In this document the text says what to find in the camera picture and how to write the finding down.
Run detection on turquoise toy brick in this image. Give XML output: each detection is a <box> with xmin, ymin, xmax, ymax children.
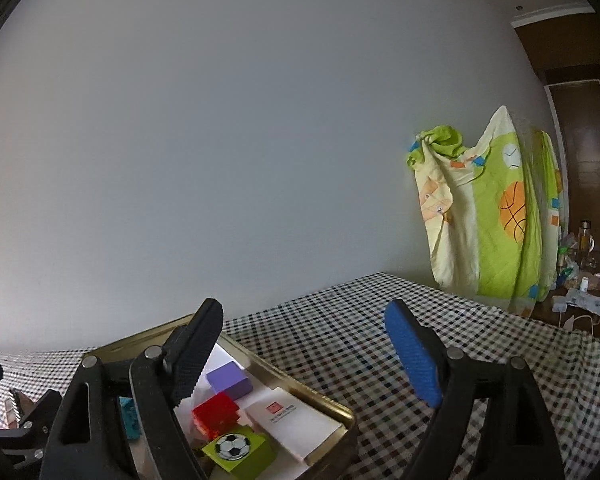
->
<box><xmin>119</xmin><ymin>396</ymin><xmax>142</xmax><ymax>441</ymax></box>

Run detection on red plastic block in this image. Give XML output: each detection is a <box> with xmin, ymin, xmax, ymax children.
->
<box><xmin>192</xmin><ymin>392</ymin><xmax>239</xmax><ymax>441</ymax></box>

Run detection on purple block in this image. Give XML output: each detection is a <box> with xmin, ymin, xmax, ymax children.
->
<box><xmin>206</xmin><ymin>362</ymin><xmax>253</xmax><ymax>401</ymax></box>

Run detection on green soccer ball block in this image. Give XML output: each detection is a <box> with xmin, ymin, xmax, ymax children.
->
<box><xmin>202</xmin><ymin>425</ymin><xmax>276</xmax><ymax>480</ymax></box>

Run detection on white card box red logo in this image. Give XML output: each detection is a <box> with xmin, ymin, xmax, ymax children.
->
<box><xmin>245</xmin><ymin>387</ymin><xmax>342</xmax><ymax>462</ymax></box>

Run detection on white paper tin liner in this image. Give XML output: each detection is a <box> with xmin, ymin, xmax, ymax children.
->
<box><xmin>174</xmin><ymin>344</ymin><xmax>309</xmax><ymax>479</ymax></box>

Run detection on cluttered side table items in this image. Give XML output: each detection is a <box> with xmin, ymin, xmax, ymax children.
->
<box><xmin>550</xmin><ymin>233</ymin><xmax>600</xmax><ymax>335</ymax></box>

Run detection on checkered tablecloth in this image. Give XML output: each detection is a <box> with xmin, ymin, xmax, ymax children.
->
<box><xmin>0</xmin><ymin>271</ymin><xmax>600</xmax><ymax>480</ymax></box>

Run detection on gold metal tin box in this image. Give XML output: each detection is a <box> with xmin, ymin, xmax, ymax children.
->
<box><xmin>85</xmin><ymin>314</ymin><xmax>358</xmax><ymax>479</ymax></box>

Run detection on glass bottle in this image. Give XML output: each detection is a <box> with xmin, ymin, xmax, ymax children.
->
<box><xmin>577</xmin><ymin>220</ymin><xmax>595</xmax><ymax>268</ymax></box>

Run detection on green cartoon blanket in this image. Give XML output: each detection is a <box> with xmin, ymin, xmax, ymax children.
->
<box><xmin>406</xmin><ymin>106</ymin><xmax>565</xmax><ymax>316</ymax></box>

